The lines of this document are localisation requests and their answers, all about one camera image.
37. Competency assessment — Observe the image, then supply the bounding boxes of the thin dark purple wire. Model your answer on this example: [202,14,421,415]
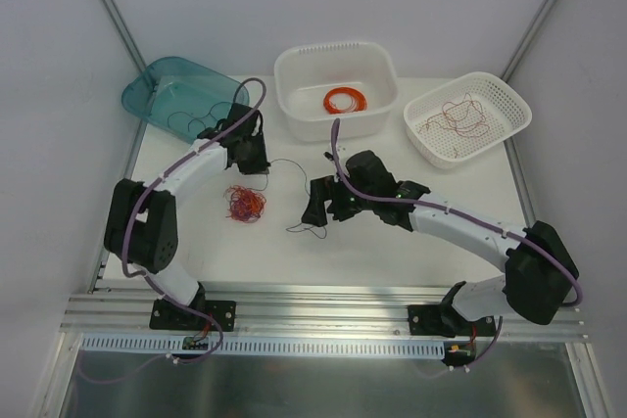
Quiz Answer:
[254,158,328,239]

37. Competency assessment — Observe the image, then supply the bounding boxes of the ball of wires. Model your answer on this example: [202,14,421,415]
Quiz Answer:
[224,185,266,223]

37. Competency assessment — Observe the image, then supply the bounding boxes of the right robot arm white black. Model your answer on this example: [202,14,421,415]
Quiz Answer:
[301,150,582,338]

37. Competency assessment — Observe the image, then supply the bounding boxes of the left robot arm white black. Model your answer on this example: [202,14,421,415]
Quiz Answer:
[104,103,269,331]

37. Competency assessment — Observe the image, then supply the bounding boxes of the teal transparent plastic bin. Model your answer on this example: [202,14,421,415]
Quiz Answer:
[121,57,249,143]

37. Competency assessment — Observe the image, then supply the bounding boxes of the white solid plastic tub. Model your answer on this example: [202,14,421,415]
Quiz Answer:
[273,41,400,142]

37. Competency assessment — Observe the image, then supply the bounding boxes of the white perforated plastic basket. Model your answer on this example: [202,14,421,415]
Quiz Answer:
[403,71,532,169]

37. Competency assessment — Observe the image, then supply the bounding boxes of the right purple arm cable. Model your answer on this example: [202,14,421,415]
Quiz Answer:
[330,116,585,378]

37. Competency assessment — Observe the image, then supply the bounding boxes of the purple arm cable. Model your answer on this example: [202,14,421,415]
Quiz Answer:
[330,116,585,378]
[77,77,268,384]

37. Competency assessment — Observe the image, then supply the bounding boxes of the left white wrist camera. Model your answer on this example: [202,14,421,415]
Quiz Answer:
[251,116,263,134]

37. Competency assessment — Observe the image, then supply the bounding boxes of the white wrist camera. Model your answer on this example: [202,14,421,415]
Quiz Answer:
[251,116,263,134]
[323,145,350,161]

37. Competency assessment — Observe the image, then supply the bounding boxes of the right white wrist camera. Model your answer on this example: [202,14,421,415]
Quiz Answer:
[323,145,350,161]

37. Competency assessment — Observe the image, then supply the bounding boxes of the dark wires in teal bin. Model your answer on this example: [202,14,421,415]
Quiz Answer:
[167,102,237,139]

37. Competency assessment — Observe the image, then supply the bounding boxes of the orange wire coil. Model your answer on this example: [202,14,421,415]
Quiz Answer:
[322,86,368,116]

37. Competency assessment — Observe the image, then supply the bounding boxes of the aluminium mounting rail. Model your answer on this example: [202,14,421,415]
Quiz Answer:
[61,281,587,344]

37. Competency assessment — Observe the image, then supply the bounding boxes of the dark red wires in basket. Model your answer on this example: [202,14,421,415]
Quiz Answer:
[418,93,493,158]

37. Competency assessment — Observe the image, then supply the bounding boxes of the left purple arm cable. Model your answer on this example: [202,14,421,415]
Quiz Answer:
[77,77,268,384]

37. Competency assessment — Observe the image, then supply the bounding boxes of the right aluminium frame post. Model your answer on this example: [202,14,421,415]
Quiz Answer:
[502,0,586,253]

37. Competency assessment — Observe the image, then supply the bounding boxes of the aluminium frame post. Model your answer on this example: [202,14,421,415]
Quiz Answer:
[502,0,586,253]
[28,0,139,417]

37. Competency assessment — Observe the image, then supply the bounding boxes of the white slotted cable duct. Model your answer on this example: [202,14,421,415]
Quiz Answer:
[81,334,445,361]

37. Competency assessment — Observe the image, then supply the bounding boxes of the left aluminium frame post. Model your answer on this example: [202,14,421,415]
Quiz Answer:
[28,0,139,417]

